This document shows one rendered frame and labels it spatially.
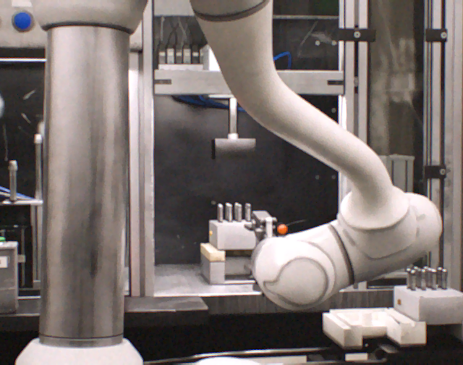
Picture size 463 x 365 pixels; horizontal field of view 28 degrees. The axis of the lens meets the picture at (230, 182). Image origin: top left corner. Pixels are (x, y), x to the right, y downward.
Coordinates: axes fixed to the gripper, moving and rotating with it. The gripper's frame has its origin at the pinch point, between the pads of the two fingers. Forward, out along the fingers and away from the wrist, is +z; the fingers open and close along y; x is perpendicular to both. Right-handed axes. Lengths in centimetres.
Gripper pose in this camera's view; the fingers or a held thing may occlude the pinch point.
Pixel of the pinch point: (254, 248)
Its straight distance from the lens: 174.9
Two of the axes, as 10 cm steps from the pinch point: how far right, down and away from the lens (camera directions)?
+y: 0.0, -10.0, -0.5
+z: -1.5, -0.5, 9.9
